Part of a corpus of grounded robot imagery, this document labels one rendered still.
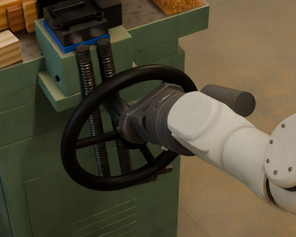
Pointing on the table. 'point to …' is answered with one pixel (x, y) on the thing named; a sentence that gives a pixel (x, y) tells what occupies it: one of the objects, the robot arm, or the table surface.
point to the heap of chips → (177, 5)
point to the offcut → (5, 49)
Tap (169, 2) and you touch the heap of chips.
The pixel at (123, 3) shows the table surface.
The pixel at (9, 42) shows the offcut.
